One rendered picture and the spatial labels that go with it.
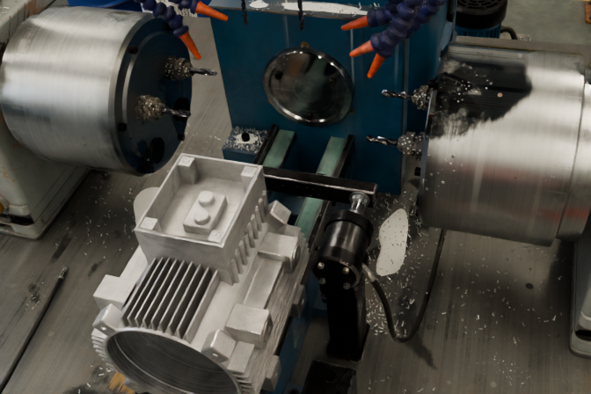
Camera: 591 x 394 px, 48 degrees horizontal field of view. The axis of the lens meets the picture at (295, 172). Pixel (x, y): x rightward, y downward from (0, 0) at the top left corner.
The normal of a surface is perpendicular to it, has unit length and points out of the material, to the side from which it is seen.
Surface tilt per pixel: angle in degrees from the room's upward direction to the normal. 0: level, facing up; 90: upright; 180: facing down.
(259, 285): 0
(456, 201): 88
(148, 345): 58
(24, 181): 90
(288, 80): 90
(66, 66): 36
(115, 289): 0
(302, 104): 90
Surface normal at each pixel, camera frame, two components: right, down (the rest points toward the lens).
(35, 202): 0.95, 0.15
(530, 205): -0.31, 0.56
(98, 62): -0.23, -0.25
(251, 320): -0.09, -0.72
